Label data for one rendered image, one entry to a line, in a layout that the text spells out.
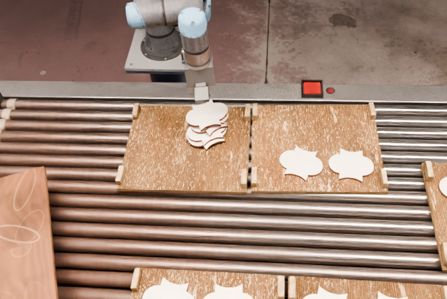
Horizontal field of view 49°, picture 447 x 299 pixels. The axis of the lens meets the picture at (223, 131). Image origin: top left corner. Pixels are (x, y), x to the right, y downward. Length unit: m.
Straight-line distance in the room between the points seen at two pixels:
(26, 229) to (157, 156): 0.46
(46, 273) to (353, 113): 1.07
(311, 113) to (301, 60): 1.57
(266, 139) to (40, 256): 0.76
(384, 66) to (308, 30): 0.58
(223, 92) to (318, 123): 0.37
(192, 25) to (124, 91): 0.63
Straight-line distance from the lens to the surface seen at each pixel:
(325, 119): 1.68
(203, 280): 1.39
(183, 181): 1.55
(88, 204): 1.61
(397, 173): 1.63
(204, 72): 1.44
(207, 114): 1.62
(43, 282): 1.38
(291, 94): 1.78
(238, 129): 1.65
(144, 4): 1.43
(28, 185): 1.55
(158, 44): 1.98
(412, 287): 1.43
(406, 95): 1.84
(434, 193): 1.59
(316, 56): 3.28
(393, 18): 3.65
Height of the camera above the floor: 2.22
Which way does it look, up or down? 51 degrees down
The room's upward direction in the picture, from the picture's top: 6 degrees counter-clockwise
